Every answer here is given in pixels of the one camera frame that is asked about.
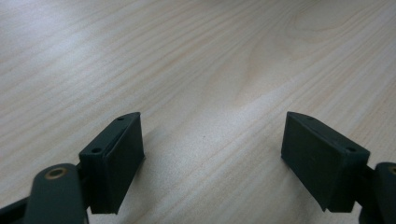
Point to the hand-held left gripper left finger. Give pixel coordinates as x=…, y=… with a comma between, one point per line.
x=113, y=168

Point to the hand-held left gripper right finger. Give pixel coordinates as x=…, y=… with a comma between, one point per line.
x=322, y=165

